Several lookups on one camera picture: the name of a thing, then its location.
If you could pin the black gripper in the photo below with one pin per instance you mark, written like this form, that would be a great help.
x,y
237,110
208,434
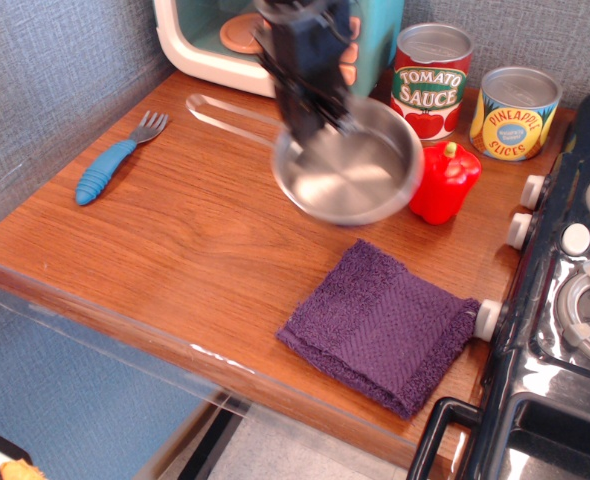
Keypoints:
x,y
302,55

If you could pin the steel pot with wire handle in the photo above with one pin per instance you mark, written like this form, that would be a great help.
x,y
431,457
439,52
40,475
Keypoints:
x,y
352,178

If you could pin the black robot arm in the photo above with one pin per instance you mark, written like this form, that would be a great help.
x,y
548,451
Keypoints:
x,y
303,8

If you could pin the orange microwave plate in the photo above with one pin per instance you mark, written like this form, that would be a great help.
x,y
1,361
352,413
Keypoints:
x,y
239,33

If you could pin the toy microwave oven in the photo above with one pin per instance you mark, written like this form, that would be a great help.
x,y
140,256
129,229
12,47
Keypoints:
x,y
189,35

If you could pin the tomato sauce can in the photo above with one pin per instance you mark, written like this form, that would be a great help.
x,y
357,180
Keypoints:
x,y
429,77

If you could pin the red toy bell pepper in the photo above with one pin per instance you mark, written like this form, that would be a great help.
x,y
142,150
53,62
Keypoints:
x,y
450,172

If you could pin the pineapple slices can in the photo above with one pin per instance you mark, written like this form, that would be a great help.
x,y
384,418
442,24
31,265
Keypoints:
x,y
514,113

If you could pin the white stove knob upper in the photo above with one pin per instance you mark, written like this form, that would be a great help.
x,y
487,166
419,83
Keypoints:
x,y
531,191

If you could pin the white stove knob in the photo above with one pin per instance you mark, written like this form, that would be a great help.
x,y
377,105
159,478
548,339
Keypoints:
x,y
486,319
518,230
531,191

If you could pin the white stove knob middle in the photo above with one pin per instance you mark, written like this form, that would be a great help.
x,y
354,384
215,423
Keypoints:
x,y
518,230

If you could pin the purple folded cloth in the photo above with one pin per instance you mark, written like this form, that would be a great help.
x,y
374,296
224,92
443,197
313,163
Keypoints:
x,y
381,330

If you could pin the white stove knob lower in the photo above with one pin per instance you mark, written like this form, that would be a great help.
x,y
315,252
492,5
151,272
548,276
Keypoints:
x,y
486,319

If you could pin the black toy stove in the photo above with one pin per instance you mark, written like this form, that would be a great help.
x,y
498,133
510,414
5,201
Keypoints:
x,y
535,421

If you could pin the blue handled fork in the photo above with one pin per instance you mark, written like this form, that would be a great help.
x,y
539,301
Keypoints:
x,y
98,175

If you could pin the black oven door handle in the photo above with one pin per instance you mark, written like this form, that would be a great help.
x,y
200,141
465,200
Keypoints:
x,y
446,411

